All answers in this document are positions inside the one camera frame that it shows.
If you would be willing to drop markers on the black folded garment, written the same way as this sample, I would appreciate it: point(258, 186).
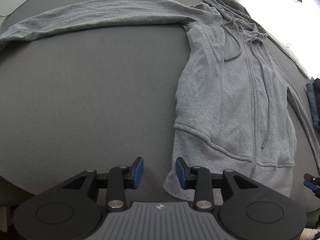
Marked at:
point(316, 86)

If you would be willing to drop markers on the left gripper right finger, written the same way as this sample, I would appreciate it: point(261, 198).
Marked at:
point(198, 179)

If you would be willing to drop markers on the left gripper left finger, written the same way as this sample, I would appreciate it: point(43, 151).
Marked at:
point(121, 178)

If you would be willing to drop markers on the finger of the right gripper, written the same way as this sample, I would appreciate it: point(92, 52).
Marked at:
point(312, 183)

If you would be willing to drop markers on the grey zip hoodie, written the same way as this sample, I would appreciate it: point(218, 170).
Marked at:
point(232, 96)

